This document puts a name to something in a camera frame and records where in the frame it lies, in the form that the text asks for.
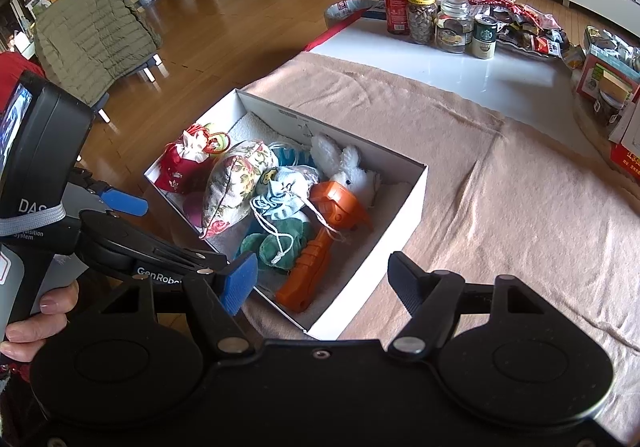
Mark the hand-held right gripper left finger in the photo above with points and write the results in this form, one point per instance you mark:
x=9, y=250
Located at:
x=240, y=284

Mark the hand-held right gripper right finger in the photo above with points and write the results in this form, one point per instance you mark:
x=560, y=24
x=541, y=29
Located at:
x=407, y=284

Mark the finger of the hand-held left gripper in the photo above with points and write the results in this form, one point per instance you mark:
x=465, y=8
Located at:
x=210, y=261
x=122, y=203

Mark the white cardboard box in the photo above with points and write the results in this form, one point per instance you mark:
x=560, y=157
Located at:
x=380, y=227

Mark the orange plastic toy hammer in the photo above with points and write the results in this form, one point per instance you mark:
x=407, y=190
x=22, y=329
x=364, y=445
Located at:
x=310, y=267

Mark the floral fabric pouch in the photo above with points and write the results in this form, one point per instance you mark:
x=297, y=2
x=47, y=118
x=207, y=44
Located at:
x=232, y=187

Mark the white plush bunny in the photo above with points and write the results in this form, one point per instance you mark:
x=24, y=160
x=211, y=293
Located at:
x=345, y=167

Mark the person's left hand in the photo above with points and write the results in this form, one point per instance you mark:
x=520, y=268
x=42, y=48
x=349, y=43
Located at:
x=50, y=299

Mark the beige blanket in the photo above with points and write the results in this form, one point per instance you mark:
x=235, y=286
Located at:
x=500, y=227

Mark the green puffer jacket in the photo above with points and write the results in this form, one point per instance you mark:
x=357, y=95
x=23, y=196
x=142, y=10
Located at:
x=95, y=37

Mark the white chair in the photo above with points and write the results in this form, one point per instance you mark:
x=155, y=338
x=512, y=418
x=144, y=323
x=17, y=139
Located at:
x=150, y=73

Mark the green label can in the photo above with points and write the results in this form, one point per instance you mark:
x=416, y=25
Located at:
x=484, y=39

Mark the clear glass jar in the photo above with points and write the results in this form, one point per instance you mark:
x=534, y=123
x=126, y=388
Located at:
x=452, y=27

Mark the glass jar of nuts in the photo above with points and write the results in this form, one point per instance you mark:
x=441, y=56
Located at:
x=421, y=22

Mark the dark glass jar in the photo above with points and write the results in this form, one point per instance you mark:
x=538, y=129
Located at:
x=607, y=109

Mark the pile of snack packets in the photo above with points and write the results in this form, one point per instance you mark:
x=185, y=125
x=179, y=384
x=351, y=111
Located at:
x=530, y=27

